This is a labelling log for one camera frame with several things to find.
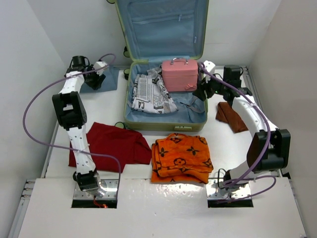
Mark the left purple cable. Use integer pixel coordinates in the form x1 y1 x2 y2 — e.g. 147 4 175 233
22 53 122 199

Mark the pink cosmetic case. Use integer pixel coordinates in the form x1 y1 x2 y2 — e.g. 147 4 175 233
161 58 198 92

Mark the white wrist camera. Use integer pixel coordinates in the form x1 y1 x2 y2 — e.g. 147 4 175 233
203 60 216 74
93 61 109 76

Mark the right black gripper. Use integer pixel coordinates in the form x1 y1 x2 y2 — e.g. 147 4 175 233
193 70 227 101

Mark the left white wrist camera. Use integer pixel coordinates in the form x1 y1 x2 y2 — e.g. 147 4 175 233
93 61 109 76

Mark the orange patterned towel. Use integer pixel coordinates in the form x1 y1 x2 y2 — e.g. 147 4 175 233
151 133 213 184

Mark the light blue cloth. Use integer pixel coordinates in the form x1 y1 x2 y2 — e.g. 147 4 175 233
80 66 120 94

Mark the purple cable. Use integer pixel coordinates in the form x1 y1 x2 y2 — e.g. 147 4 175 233
22 53 122 199
198 61 277 203

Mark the metal base plate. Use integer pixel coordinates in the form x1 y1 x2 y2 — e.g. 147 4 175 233
206 178 251 201
73 179 118 201

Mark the green suitcase blue lining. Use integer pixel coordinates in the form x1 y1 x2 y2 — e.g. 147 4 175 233
114 0 209 132

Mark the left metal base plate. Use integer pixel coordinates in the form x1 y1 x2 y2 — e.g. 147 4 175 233
73 179 118 201

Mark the red shirt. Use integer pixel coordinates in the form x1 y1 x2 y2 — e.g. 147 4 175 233
68 121 152 173

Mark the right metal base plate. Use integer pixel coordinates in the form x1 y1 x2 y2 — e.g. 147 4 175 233
206 178 251 201

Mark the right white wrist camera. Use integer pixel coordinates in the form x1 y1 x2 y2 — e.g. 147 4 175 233
203 60 216 74

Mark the black power cable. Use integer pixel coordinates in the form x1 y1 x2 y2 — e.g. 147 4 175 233
216 168 228 190

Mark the white newspaper print garment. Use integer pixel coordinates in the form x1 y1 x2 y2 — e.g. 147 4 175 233
131 66 178 114

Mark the brown towel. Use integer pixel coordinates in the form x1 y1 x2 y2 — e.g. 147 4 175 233
215 102 248 133

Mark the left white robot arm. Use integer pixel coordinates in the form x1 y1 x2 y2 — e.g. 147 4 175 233
52 56 108 195

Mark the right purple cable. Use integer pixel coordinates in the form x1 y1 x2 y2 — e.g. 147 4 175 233
198 61 277 203

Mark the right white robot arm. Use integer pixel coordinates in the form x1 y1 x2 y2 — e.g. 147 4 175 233
193 61 291 188

